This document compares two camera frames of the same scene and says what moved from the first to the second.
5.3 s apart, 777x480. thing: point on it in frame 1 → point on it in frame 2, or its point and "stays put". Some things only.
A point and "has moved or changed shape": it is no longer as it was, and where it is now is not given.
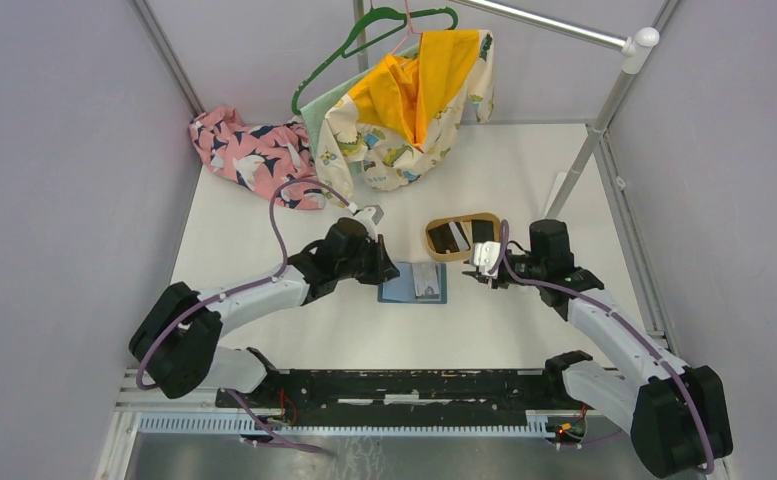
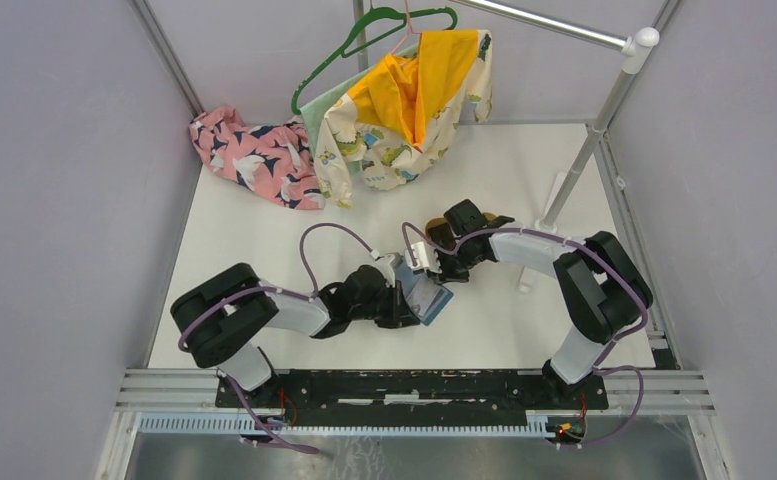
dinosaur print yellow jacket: (396, 127) stays put
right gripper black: (497, 282) → (446, 275)
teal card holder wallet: (403, 288) has moved or changed shape
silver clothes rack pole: (635, 49) stays put
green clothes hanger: (339, 53) stays put
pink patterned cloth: (260, 156) stays put
